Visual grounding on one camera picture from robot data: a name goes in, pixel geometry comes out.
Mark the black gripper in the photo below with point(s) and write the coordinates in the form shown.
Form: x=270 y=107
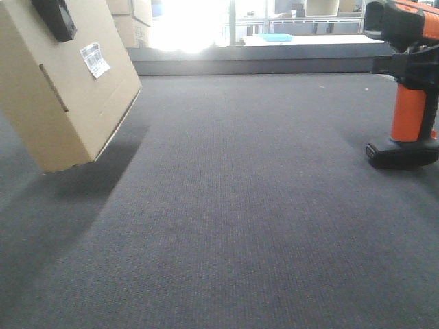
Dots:
x=417 y=70

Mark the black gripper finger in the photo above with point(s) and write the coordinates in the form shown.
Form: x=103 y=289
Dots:
x=57 y=18

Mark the orange black barcode scanner gun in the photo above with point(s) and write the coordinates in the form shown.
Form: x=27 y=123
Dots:
x=407 y=27

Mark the brown cardboard package box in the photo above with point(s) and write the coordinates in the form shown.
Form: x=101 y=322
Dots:
x=64 y=116

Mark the upper stacked cardboard box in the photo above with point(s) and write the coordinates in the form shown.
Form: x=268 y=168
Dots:
x=140 y=10

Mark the large stacked cardboard box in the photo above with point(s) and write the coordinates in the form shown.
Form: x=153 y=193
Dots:
x=133 y=33

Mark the white barcode label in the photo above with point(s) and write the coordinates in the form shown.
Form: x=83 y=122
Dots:
x=92 y=57

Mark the dark raised table border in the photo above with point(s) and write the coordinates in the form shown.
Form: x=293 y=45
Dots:
x=249 y=60

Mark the blue flat tray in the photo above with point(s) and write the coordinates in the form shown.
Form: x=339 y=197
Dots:
x=275 y=37

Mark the white background table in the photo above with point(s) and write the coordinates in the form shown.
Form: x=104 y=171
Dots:
x=315 y=39

